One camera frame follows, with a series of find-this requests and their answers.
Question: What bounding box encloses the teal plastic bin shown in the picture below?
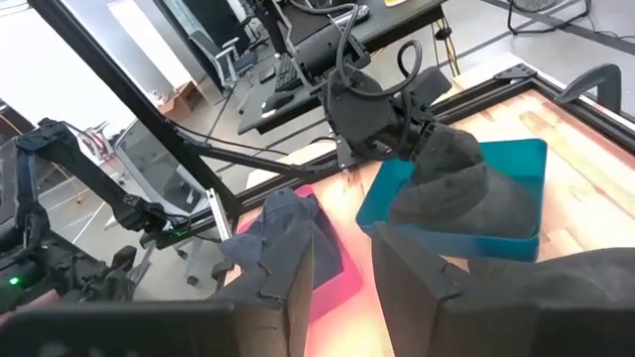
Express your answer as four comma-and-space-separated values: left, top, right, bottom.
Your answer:
354, 138, 549, 264

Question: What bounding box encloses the blue denim baseball cap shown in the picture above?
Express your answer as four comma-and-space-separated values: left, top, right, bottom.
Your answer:
219, 187, 345, 291

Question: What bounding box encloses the black aluminium table frame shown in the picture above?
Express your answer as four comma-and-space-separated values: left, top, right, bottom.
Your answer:
27, 0, 635, 239

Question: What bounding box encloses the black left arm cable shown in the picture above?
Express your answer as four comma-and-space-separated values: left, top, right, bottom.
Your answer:
334, 2, 424, 99

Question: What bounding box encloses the dark grey baseball cap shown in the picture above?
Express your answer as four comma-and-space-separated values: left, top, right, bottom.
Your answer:
388, 123, 543, 240

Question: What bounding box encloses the grey curved chair armrest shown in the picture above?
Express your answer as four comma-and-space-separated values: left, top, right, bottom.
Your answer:
555, 62, 624, 115

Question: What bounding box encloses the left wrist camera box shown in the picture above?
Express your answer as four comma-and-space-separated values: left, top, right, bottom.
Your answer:
409, 65, 454, 109

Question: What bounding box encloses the black computer mouse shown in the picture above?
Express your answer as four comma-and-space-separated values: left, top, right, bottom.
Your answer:
260, 89, 296, 115

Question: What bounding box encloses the brown cardboard box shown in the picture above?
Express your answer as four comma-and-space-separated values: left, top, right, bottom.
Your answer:
157, 79, 205, 122

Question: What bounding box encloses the black partition panel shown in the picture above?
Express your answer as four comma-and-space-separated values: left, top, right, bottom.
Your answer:
152, 0, 252, 57

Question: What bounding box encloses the black floor fan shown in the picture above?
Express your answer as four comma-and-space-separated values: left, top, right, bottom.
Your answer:
505, 0, 592, 37

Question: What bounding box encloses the pink translucent plastic bin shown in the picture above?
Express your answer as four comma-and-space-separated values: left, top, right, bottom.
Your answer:
234, 183, 364, 322

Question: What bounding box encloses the black keyboard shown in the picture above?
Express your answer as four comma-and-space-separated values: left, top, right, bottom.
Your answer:
273, 51, 305, 94

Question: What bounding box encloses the white frame bracket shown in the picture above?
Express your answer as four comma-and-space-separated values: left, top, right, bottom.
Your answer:
206, 187, 234, 243

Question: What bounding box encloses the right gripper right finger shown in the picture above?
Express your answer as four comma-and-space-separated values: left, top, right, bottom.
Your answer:
370, 221, 635, 357

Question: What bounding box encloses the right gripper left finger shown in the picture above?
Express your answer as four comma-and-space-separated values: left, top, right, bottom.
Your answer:
0, 220, 318, 357

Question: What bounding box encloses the grey mesh office chair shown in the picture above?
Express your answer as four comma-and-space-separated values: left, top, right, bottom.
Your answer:
112, 118, 210, 216

